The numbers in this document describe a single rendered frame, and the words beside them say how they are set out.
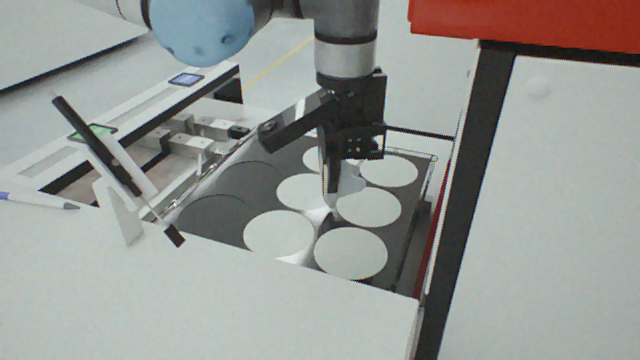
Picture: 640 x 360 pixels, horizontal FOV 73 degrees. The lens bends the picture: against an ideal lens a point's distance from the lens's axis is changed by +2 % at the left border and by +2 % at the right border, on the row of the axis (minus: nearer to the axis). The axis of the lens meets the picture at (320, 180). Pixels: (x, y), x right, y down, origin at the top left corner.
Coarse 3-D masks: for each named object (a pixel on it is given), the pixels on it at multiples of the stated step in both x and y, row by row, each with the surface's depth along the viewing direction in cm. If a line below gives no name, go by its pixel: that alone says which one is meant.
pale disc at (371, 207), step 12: (360, 192) 69; (372, 192) 69; (384, 192) 69; (336, 204) 67; (348, 204) 67; (360, 204) 67; (372, 204) 67; (384, 204) 67; (396, 204) 67; (348, 216) 64; (360, 216) 64; (372, 216) 64; (384, 216) 64; (396, 216) 64
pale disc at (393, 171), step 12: (396, 156) 79; (360, 168) 75; (372, 168) 75; (384, 168) 75; (396, 168) 75; (408, 168) 75; (372, 180) 72; (384, 180) 72; (396, 180) 72; (408, 180) 72
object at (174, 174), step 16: (224, 144) 86; (176, 160) 81; (192, 160) 81; (208, 160) 82; (160, 176) 77; (176, 176) 77; (192, 176) 78; (160, 192) 73; (176, 192) 74; (144, 208) 69; (160, 208) 71
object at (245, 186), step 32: (256, 160) 77; (288, 160) 77; (416, 160) 77; (192, 192) 69; (224, 192) 69; (256, 192) 70; (416, 192) 69; (160, 224) 63; (192, 224) 63; (224, 224) 63; (320, 224) 63; (352, 224) 63; (288, 256) 58; (384, 288) 53
